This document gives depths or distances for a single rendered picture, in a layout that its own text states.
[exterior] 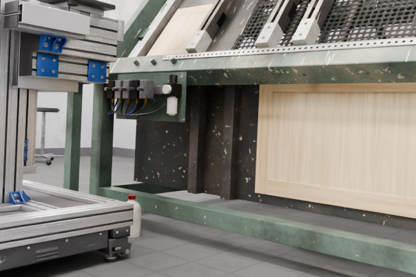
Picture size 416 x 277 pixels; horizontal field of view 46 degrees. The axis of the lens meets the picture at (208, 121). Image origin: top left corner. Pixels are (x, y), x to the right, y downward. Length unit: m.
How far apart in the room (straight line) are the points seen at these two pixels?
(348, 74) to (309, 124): 0.39
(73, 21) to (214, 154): 1.07
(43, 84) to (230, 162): 0.94
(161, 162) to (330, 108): 1.08
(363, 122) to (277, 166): 0.45
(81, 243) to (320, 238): 0.90
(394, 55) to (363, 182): 0.56
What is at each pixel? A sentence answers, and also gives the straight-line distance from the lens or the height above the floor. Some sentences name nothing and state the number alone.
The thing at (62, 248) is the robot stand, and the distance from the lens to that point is 1.89.
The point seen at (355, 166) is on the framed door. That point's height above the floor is 0.42.
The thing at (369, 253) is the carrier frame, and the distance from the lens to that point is 1.88.
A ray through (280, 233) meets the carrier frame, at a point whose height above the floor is 0.14.
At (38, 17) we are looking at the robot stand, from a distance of 1.77.
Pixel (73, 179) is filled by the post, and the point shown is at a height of 0.23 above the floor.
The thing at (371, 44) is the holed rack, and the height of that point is 0.89.
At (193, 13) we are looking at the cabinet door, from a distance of 2.75.
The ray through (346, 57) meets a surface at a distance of 1.88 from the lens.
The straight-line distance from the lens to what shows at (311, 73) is 1.95.
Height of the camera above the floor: 0.60
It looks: level
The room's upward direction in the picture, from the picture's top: 3 degrees clockwise
